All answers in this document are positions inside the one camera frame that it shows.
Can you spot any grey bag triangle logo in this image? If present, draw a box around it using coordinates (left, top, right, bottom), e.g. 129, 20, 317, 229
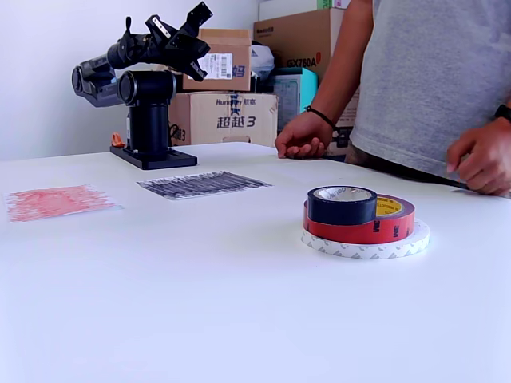
250, 42, 276, 77

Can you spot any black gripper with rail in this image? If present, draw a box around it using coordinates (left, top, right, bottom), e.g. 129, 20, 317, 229
144, 14, 212, 81

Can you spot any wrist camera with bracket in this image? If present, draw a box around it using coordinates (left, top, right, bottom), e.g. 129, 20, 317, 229
184, 1, 213, 30

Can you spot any small cardboard box shipping label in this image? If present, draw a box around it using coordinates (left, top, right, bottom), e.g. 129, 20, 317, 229
182, 27, 252, 92

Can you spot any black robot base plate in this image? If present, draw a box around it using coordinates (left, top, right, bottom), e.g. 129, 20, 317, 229
109, 145, 199, 172

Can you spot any red scribbled paper sheet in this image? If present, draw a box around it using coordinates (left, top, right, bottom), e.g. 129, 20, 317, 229
2, 184, 124, 223

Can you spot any cardboard box blue star print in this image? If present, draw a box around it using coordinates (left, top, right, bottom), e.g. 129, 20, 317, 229
169, 92, 279, 148

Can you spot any person's right forearm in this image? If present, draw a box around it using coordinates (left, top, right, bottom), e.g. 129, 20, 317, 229
307, 0, 376, 128

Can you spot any red tape roll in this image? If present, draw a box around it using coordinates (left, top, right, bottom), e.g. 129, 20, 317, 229
303, 193, 416, 244

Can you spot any person's left hand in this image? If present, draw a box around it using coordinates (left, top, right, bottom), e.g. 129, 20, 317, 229
446, 119, 511, 197

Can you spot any white tape roll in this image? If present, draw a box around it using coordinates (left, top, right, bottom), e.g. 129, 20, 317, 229
300, 218, 431, 260

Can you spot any person's right hand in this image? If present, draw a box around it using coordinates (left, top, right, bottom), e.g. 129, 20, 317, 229
274, 111, 335, 160

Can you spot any black scribbled paper sheet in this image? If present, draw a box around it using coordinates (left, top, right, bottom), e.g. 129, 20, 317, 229
135, 170, 275, 200

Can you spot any large GX760A cardboard box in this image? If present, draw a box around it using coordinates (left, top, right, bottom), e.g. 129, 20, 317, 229
253, 7, 362, 156

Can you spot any teal product box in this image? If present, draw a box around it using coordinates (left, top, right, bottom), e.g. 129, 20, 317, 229
267, 66, 319, 155

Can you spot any black tape roll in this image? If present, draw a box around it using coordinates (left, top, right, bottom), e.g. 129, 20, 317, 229
307, 185, 378, 227

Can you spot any black cord bracelet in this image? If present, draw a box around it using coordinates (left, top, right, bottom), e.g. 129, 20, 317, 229
304, 105, 336, 129

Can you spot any person torso grey t-shirt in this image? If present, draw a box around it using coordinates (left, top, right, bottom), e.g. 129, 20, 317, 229
345, 0, 511, 196

